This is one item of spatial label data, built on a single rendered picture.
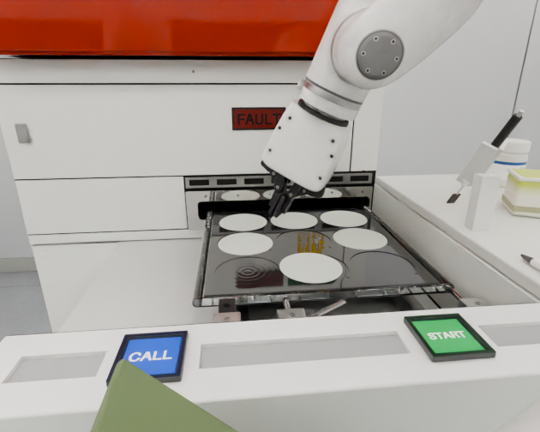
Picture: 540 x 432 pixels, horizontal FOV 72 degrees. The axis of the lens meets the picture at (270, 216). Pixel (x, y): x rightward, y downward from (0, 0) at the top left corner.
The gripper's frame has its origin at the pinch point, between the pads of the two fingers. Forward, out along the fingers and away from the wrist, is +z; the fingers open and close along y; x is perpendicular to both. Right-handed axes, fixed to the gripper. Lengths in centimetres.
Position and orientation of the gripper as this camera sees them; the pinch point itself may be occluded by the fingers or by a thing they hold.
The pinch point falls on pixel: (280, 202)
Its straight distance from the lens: 58.1
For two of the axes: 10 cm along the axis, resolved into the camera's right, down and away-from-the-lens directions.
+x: 3.9, -3.2, 8.6
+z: -3.8, 8.0, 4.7
